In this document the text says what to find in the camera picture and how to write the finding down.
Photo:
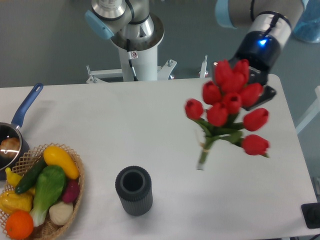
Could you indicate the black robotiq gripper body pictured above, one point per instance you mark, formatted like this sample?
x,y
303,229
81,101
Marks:
x,y
261,51

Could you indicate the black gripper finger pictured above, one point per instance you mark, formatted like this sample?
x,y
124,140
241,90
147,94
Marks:
x,y
268,94

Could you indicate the red tulip bouquet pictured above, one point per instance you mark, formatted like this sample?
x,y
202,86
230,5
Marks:
x,y
223,98

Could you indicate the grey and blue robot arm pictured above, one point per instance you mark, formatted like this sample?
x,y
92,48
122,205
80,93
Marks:
x,y
277,18

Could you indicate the dark grey ribbed vase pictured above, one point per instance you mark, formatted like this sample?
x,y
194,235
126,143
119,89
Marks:
x,y
133,186

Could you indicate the black device at edge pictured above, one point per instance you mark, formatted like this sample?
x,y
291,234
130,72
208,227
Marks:
x,y
311,214

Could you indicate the yellow squash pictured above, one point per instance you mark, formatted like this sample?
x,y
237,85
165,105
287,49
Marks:
x,y
54,155

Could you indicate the green bok choy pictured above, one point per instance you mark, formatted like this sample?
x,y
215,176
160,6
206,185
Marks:
x,y
49,187

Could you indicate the woven wicker basket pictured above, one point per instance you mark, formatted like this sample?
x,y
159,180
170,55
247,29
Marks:
x,y
48,230

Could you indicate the white garlic bulb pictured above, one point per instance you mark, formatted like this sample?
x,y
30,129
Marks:
x,y
60,213

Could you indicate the dark green cucumber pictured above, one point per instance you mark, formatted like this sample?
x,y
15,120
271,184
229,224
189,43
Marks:
x,y
30,177

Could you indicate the brown bread roll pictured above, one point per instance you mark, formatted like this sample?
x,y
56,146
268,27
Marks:
x,y
9,148

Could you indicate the small yellow banana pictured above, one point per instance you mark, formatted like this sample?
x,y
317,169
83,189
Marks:
x,y
12,178

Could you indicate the yellow bell pepper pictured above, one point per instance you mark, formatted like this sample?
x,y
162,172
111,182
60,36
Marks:
x,y
11,202

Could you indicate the orange fruit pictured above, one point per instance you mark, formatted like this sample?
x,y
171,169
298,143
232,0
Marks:
x,y
19,225

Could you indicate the white frame at right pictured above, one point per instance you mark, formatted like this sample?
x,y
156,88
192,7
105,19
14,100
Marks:
x,y
310,113

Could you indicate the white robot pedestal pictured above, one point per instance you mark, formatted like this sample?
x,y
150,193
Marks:
x,y
137,46

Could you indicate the blue handled saucepan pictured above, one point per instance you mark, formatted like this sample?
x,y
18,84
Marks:
x,y
12,130

